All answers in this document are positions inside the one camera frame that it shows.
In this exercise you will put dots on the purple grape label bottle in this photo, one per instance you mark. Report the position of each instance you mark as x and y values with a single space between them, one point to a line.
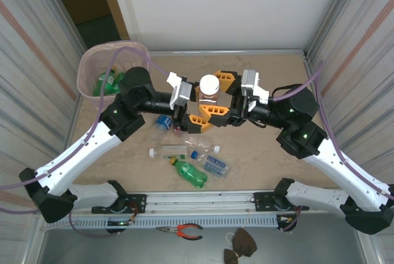
209 84

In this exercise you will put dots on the clear bottle white cap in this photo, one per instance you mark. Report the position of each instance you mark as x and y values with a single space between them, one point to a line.
200 144

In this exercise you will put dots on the small blue label bottle white cap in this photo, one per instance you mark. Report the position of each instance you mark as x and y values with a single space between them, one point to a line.
162 122

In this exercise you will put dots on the clear bottle green leaf label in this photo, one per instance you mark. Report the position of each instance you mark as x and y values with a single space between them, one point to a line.
169 150

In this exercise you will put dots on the clear bottle blue cap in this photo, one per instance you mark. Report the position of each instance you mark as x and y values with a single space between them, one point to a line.
214 164

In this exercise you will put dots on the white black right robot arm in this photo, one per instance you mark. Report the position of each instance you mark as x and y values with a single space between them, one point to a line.
338 168

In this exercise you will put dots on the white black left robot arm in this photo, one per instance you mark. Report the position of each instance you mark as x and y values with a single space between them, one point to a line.
80 150

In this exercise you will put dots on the ribbed translucent plastic bin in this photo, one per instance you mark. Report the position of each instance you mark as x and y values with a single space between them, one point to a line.
89 61

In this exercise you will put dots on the black controller board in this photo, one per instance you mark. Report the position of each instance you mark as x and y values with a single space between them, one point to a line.
118 223
286 221

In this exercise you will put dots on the brown cloth mask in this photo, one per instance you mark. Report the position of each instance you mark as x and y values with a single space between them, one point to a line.
243 242

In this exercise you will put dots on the small brown cloth pouch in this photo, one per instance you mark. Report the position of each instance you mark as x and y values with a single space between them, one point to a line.
230 256

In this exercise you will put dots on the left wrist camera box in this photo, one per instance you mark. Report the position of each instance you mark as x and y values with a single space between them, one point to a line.
183 94

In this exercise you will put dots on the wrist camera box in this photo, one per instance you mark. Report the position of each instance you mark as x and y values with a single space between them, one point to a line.
183 94
250 82

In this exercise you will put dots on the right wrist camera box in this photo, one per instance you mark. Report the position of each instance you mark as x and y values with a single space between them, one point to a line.
250 82

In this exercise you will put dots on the thin aluminium frame bar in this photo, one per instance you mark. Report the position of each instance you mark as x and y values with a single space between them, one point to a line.
246 52

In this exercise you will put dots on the aluminium mounting rail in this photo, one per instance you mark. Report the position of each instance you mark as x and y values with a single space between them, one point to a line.
200 201

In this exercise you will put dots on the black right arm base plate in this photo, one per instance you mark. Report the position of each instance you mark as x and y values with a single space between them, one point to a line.
261 201

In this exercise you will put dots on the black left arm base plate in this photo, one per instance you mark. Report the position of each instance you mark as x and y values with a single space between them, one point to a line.
137 204

